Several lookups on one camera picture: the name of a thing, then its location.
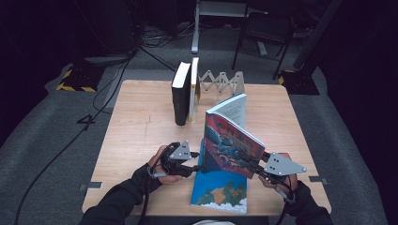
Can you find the person's left hand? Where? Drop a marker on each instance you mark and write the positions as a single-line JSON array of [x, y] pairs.
[[162, 178]]

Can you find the white object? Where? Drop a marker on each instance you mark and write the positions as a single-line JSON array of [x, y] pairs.
[[214, 222]]

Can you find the white desk stand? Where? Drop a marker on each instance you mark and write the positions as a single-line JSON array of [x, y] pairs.
[[196, 28]]

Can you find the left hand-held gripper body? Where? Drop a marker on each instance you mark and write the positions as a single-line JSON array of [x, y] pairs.
[[175, 159]]

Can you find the red illustrated book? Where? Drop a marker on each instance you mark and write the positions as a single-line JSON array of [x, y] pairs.
[[231, 146]]

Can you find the black chair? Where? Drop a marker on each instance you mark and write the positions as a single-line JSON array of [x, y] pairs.
[[266, 28]]

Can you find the yellow book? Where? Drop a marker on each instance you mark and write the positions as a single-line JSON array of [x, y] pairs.
[[193, 93]]

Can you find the person's right hand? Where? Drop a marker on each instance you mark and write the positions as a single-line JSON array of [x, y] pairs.
[[291, 182]]

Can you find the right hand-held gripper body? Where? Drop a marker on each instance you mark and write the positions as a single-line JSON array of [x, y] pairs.
[[283, 167]]

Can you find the dark cabinet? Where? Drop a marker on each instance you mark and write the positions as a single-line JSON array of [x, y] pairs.
[[109, 28]]

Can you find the black book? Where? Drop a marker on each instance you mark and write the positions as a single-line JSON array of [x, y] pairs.
[[180, 100]]

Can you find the expandable metal bookend rack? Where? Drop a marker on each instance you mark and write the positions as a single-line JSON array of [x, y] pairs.
[[225, 81]]

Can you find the grey slanted post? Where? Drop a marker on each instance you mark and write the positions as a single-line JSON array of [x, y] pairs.
[[316, 31]]

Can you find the blue book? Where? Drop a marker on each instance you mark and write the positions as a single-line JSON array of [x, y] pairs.
[[219, 193]]

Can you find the black yellow striped base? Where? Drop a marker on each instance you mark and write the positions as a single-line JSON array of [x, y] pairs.
[[78, 81], [300, 84]]

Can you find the grey tape strip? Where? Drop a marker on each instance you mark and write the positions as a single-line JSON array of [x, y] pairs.
[[317, 179], [90, 186]]

